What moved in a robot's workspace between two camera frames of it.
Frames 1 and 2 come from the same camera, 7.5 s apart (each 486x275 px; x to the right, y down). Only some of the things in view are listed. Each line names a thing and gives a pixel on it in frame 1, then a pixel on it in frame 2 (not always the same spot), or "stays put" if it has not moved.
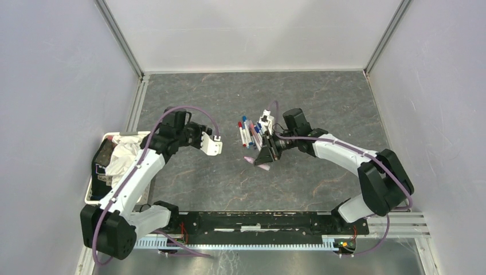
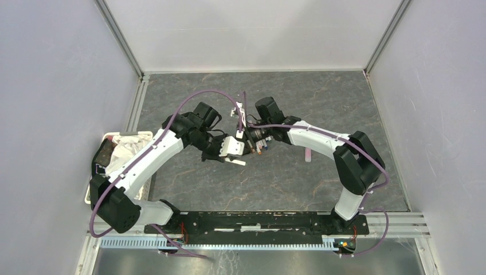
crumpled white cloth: (127, 148) stays put
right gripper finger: (272, 146) -> (252, 150)
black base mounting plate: (263, 227) stays put
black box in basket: (101, 185) stays put
